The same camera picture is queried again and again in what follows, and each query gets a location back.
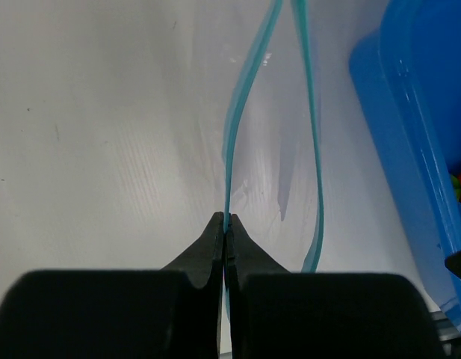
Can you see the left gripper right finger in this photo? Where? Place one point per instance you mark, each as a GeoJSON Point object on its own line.
{"type": "Point", "coordinates": [275, 313]}

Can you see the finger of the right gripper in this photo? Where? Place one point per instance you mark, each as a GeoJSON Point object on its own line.
{"type": "Point", "coordinates": [453, 264]}

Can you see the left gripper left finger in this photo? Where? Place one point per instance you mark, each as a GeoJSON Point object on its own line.
{"type": "Point", "coordinates": [173, 312]}

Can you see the clear zip top bag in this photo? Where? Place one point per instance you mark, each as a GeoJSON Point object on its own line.
{"type": "Point", "coordinates": [267, 72]}

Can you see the blue plastic bin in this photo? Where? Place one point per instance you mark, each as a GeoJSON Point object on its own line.
{"type": "Point", "coordinates": [407, 75]}

